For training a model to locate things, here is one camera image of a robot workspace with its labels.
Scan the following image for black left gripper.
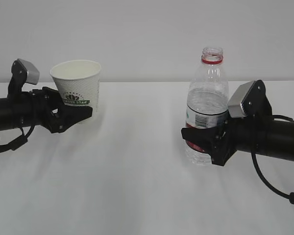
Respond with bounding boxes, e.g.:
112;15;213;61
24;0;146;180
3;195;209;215
8;60;93;133

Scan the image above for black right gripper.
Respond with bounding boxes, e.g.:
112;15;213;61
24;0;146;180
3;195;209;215
181;80;272;165

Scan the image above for white paper coffee cup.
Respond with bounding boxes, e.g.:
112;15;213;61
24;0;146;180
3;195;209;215
49;60;101;124

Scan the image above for clear plastic water bottle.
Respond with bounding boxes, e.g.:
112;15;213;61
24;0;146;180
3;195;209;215
185;47;229;166

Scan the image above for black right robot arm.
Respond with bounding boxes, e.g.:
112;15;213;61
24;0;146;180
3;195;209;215
181;80;294;166

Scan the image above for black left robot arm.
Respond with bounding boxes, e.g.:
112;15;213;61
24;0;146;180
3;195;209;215
0;58;93;133

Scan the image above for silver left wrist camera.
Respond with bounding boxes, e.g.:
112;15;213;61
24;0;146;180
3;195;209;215
17;58;40;85

